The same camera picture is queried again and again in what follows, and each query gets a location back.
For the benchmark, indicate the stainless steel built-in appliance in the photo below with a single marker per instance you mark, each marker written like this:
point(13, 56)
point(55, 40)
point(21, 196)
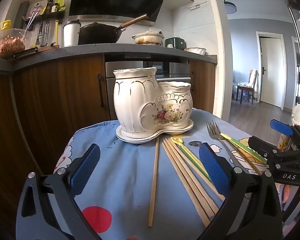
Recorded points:
point(175, 70)

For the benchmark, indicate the yellow green plastic spoon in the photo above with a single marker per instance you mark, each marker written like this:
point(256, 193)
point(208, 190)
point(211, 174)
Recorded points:
point(242, 148)
point(193, 162)

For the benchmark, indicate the yellow green packet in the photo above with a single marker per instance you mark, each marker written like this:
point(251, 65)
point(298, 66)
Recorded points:
point(60, 3)

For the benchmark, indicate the small green kitchen appliance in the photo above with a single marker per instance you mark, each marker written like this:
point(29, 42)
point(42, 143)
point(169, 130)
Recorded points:
point(175, 43)

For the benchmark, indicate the white cloth on chair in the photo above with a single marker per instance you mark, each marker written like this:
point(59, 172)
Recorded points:
point(253, 80)

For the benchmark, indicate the pink packet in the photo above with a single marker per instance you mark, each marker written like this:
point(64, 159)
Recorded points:
point(36, 10)

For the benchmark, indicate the grey kitchen countertop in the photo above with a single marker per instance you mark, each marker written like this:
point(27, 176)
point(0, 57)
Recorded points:
point(90, 50)

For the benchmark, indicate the metal skewers bundle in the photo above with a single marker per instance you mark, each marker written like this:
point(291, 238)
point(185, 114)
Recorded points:
point(31, 22)

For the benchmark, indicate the blue cartoon printed cloth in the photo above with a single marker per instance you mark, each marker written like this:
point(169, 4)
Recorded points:
point(120, 175)

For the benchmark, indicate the person's right hand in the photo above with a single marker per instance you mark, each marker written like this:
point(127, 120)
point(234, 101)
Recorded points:
point(286, 193)

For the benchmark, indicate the cream floral printed object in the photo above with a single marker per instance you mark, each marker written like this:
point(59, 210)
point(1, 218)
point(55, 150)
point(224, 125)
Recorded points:
point(285, 142)

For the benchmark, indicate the white tumbler with dark lid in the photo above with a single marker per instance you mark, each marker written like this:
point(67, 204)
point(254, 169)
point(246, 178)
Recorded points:
point(71, 35)

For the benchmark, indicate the dark wooden chair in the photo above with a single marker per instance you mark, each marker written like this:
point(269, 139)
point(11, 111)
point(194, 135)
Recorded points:
point(242, 88)

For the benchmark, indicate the round ceiling lamp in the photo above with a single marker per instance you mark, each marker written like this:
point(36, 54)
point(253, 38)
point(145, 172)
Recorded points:
point(230, 7)

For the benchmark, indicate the thin gold metal utensil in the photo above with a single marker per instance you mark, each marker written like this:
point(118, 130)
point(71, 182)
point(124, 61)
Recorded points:
point(250, 163)

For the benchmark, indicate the small seasoning jar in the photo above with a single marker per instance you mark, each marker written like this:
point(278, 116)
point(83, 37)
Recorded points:
point(55, 7)

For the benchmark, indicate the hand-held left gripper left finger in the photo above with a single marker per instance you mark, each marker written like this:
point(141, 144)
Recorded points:
point(86, 167)

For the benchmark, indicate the white ceramic drip tray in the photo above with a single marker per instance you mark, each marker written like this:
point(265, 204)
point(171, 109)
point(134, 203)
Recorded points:
point(140, 138)

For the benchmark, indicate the hanging metal tongs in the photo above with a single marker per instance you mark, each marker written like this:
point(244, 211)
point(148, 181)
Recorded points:
point(47, 33)

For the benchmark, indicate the white wall towel bar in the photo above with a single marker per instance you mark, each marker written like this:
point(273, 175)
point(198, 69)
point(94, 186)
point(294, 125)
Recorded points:
point(197, 5)

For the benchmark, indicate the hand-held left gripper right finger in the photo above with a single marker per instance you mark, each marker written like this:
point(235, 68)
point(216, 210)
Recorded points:
point(213, 167)

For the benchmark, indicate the dark seasoning bottle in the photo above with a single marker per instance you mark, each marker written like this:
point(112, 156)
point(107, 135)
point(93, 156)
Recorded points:
point(50, 6)

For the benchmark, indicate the white floral ceramic utensil holder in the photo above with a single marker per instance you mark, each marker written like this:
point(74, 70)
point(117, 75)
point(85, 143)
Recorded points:
point(132, 100)

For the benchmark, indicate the wooden cutting board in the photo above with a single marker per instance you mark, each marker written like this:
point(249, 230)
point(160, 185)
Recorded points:
point(48, 48)

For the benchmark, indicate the white bowl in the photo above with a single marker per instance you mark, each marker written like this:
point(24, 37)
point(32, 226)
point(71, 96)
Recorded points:
point(197, 51)

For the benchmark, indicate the small metal spoon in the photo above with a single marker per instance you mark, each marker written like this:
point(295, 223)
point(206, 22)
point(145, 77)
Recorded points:
point(193, 143)

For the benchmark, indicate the metal fork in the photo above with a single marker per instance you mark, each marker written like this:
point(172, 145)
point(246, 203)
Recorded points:
point(213, 132)

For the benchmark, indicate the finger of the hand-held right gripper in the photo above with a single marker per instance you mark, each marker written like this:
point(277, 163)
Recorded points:
point(261, 148)
point(281, 127)

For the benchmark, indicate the hanging metal whisk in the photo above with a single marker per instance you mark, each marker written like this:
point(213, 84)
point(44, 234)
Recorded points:
point(39, 33)

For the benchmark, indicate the white room door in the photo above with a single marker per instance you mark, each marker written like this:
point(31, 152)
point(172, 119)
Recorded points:
point(271, 75)

